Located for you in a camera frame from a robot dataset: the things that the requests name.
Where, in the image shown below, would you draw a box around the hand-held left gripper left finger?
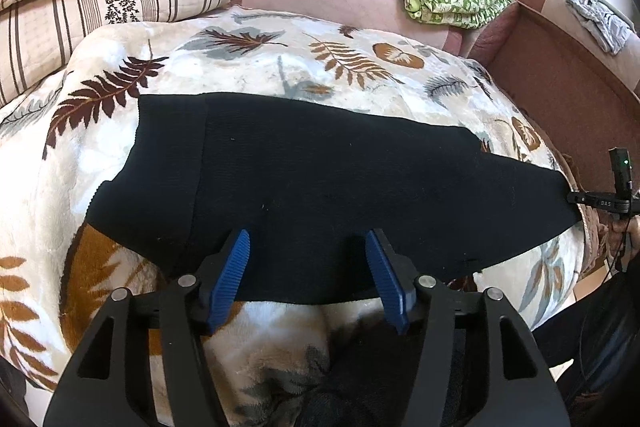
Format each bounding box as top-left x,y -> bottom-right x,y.
44,228 -> 251,427

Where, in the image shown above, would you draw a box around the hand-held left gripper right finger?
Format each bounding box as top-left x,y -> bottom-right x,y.
365,228 -> 572,427

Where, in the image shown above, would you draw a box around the black pants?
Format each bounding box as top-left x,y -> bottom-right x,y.
86,92 -> 584,306

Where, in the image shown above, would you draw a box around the person's right hand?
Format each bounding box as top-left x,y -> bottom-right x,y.
607,216 -> 640,259

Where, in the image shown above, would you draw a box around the pink brown sofa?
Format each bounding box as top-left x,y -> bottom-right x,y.
232,0 -> 640,208

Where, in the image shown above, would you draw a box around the person's dark clothing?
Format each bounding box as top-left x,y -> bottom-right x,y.
529,267 -> 640,414

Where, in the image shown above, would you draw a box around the leaf print fleece blanket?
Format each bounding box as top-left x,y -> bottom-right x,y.
0,7 -> 589,427

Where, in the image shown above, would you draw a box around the light grey crumpled cloth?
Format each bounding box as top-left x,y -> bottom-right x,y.
566,0 -> 637,54

